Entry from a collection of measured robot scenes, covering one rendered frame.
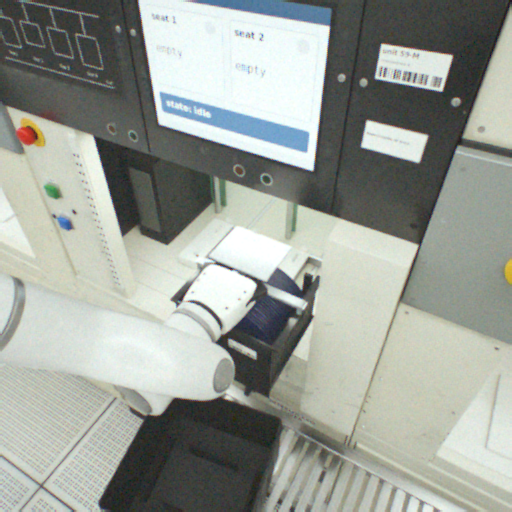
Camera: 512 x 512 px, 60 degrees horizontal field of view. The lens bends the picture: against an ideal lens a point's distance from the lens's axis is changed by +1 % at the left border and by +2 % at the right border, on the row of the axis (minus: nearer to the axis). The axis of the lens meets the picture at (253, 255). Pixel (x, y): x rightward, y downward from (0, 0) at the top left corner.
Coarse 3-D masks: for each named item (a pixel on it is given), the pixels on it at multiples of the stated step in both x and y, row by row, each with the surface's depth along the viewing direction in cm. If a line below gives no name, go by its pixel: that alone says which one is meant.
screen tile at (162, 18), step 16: (160, 16) 61; (176, 16) 59; (192, 16) 58; (208, 16) 57; (160, 32) 62; (176, 32) 61; (192, 32) 60; (208, 48) 60; (160, 64) 66; (176, 64) 64; (192, 64) 63; (208, 64) 61; (160, 80) 67; (176, 80) 66; (192, 80) 64; (208, 80) 63; (208, 96) 65; (224, 96) 63
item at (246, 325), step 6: (246, 318) 82; (240, 324) 85; (246, 324) 84; (252, 324) 83; (246, 330) 85; (252, 330) 84; (258, 330) 83; (252, 336) 85; (258, 336) 84; (264, 336) 83; (264, 342) 84; (270, 342) 83
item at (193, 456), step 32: (160, 416) 101; (192, 416) 108; (224, 416) 102; (256, 416) 96; (128, 448) 89; (160, 448) 105; (192, 448) 102; (224, 448) 105; (256, 448) 105; (128, 480) 92; (160, 480) 100; (192, 480) 100; (224, 480) 100; (256, 480) 97
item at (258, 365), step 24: (240, 240) 82; (264, 240) 82; (240, 264) 78; (264, 264) 78; (312, 288) 87; (312, 312) 97; (240, 336) 80; (288, 336) 79; (240, 360) 85; (264, 360) 81; (288, 360) 93; (264, 384) 86
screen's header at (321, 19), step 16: (192, 0) 57; (208, 0) 56; (224, 0) 54; (240, 0) 53; (256, 0) 52; (272, 0) 52; (272, 16) 53; (288, 16) 52; (304, 16) 51; (320, 16) 50
